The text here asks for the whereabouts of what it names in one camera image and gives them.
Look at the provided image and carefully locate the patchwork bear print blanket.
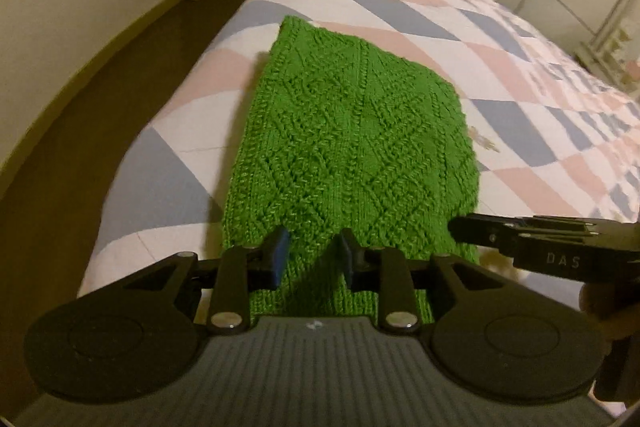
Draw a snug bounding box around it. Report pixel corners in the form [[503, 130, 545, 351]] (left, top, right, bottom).
[[77, 0, 640, 308]]

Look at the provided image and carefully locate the green knitted sweater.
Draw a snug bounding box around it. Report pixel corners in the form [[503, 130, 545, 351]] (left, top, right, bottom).
[[220, 14, 484, 324]]

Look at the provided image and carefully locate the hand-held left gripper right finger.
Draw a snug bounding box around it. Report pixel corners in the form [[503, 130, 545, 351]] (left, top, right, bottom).
[[333, 228, 507, 336]]

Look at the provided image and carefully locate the pink box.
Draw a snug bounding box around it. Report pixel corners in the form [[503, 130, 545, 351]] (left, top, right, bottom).
[[624, 59, 640, 94]]

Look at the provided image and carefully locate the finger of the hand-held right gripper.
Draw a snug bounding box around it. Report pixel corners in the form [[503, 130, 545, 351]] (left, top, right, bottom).
[[447, 214, 601, 254]]

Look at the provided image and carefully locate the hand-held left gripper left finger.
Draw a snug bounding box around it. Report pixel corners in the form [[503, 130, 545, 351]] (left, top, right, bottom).
[[124, 227, 292, 336]]

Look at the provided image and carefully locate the person's right hand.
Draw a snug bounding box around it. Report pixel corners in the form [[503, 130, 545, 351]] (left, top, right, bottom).
[[577, 281, 627, 344]]

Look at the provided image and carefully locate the small cream shelf rack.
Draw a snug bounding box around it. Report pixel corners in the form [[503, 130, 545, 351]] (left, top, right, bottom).
[[574, 13, 640, 94]]

